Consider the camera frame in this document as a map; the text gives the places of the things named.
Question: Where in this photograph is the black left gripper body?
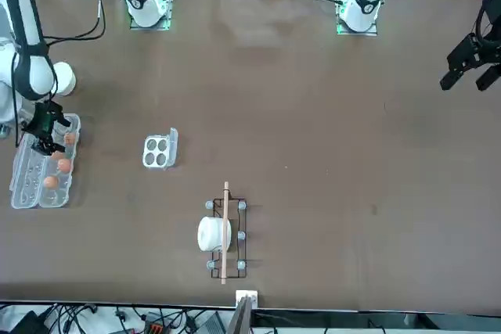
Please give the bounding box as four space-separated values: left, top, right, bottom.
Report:
480 0 501 65

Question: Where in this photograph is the black wire rack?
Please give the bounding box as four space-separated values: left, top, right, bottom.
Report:
205 187 250 281

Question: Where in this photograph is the black cable with white tag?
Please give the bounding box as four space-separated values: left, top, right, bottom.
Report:
41 0 106 48

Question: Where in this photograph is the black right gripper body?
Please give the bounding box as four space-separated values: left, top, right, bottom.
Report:
23 101 66 143

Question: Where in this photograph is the aluminium camera post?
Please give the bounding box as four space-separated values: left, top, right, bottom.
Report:
229 296 254 334

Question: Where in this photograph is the red and black connector box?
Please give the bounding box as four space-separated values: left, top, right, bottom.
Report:
143 312 165 334

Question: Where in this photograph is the transparent twelve-slot egg tray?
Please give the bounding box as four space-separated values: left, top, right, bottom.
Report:
9 113 83 210

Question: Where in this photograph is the grey power adapter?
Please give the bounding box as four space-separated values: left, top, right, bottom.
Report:
197 312 228 334

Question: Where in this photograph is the white post bracket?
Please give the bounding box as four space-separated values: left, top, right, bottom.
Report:
235 289 259 307

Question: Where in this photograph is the white four-slot egg tray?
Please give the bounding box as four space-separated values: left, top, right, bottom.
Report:
141 127 180 171

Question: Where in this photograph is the white paper cup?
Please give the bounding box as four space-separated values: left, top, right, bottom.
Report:
50 61 77 97

